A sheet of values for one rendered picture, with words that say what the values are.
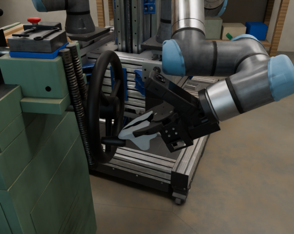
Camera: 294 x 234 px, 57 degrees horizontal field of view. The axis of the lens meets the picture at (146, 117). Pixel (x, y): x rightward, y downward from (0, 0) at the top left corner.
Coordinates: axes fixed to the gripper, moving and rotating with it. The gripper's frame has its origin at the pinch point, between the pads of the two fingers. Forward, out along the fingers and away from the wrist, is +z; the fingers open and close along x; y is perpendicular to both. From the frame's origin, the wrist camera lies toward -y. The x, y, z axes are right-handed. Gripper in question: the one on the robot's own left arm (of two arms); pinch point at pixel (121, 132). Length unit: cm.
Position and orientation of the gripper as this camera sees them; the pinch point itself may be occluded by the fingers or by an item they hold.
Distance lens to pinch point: 59.9
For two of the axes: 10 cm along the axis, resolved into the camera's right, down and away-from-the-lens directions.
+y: 4.9, 7.8, 3.9
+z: -8.6, 3.7, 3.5
